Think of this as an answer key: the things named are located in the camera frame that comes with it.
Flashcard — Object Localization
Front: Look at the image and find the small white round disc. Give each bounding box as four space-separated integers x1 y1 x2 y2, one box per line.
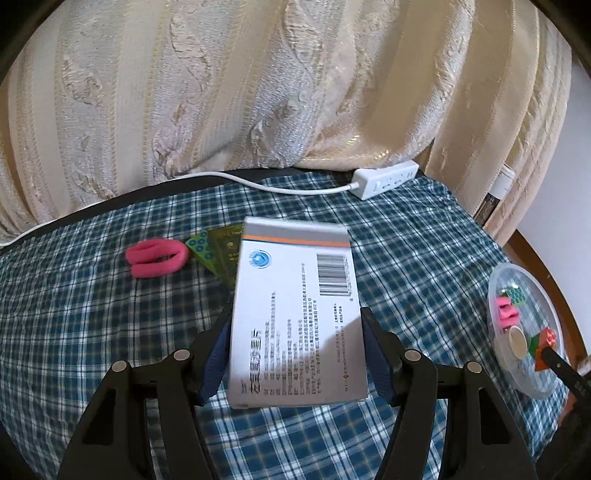
507 325 530 359

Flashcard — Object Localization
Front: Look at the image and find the blue plaid tablecloth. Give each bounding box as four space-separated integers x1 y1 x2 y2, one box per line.
0 173 571 480

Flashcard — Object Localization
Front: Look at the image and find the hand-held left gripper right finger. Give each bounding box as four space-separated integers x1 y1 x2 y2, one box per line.
360 306 539 480

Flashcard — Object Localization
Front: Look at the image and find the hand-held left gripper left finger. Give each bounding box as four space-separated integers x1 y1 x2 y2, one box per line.
56 305 232 480

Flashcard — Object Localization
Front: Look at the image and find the white power strip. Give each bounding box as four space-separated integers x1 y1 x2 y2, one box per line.
352 160 420 201

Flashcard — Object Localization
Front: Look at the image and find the white and dark bar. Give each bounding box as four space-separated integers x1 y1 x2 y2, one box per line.
475 162 517 223

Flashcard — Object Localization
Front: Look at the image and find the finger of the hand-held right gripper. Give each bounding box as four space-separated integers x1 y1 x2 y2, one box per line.
539 347 591 398

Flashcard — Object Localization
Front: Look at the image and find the white power cable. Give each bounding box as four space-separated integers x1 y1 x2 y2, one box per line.
0 171 358 247

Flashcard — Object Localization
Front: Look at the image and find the translucent plastic bowl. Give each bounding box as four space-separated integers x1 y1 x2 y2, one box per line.
487 262 566 400

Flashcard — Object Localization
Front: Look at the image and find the dark green printed box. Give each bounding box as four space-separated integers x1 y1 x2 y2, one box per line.
208 224 245 303

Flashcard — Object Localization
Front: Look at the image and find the small pink foam piece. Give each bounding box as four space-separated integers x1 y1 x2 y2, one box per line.
492 296 520 329

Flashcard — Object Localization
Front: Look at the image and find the white medicine box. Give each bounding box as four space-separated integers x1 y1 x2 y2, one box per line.
226 217 370 411

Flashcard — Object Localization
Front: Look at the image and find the large pink foam clip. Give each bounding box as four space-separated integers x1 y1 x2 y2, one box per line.
126 239 190 279

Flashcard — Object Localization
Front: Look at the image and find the cream patterned curtain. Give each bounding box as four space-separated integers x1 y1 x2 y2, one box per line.
0 0 573 250

